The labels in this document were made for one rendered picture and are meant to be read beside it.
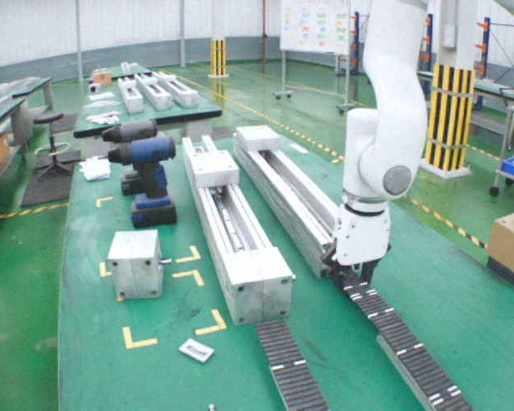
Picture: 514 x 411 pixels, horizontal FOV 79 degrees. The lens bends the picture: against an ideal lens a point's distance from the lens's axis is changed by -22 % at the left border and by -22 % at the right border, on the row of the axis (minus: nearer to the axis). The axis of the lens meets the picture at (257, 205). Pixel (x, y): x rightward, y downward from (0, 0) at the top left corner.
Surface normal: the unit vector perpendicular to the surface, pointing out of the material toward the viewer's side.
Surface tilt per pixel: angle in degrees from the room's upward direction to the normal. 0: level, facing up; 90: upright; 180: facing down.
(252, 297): 90
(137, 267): 90
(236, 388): 0
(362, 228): 88
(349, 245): 89
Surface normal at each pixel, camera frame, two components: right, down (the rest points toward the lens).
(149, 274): 0.15, 0.43
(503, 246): -0.92, 0.17
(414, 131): 0.26, 0.18
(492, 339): 0.00, -0.90
